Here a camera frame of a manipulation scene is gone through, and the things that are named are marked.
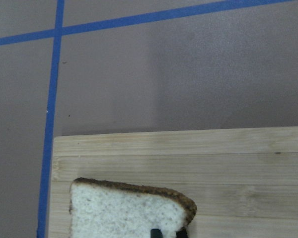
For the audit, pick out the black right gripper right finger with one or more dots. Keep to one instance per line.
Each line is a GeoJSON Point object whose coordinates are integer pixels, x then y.
{"type": "Point", "coordinates": [182, 233]}

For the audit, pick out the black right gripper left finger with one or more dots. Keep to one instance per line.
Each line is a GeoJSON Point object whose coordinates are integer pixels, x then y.
{"type": "Point", "coordinates": [155, 233]}

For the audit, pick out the bread slice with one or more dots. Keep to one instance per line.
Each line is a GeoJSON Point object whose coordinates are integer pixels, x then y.
{"type": "Point", "coordinates": [106, 209]}

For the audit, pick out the wooden cutting board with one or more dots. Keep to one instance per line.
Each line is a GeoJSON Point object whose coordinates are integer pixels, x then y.
{"type": "Point", "coordinates": [243, 181]}

